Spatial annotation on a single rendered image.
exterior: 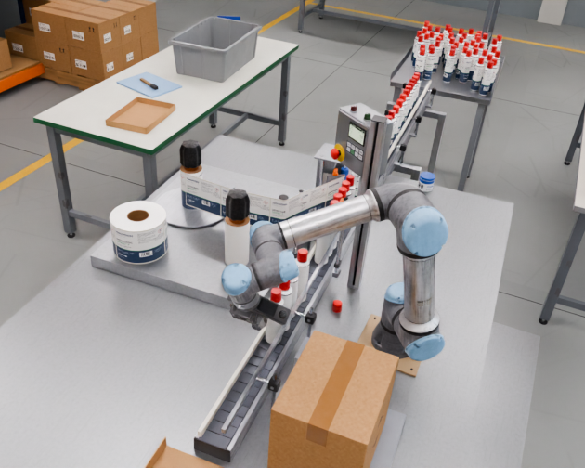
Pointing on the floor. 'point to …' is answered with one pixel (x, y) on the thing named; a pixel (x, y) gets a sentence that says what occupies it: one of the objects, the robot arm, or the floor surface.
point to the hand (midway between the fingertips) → (266, 323)
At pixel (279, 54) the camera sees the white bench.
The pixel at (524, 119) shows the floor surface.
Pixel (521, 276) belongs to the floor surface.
